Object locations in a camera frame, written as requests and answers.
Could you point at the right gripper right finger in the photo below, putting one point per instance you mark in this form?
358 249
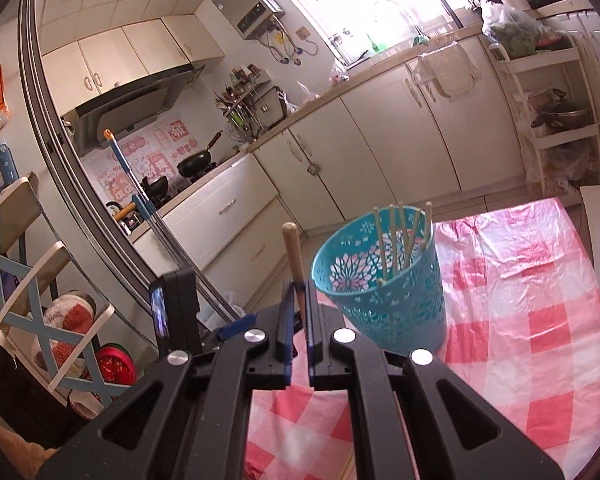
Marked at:
316 338

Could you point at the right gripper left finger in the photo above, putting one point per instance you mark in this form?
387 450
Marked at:
284 347

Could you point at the mop with metal pole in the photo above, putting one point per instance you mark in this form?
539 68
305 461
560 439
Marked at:
167 239

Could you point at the black wok on stove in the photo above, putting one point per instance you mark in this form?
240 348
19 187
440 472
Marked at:
157 191

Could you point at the teal perforated plastic basket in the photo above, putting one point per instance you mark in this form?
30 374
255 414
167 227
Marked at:
403 313

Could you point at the black frying pan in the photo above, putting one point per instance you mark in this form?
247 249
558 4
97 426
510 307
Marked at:
200 163

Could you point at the range hood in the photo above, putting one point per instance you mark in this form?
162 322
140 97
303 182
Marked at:
127 108

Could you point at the pink white checkered tablecloth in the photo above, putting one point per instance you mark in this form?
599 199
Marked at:
523 311

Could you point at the white water heater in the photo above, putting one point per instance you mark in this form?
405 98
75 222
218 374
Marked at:
250 18

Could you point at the metal pot on shelf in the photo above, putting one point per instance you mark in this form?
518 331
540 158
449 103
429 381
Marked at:
562 116

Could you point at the white storage rack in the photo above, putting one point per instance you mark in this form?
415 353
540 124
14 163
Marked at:
557 164

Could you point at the green vegetables plastic bag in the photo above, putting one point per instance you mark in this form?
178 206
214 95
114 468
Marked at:
513 29

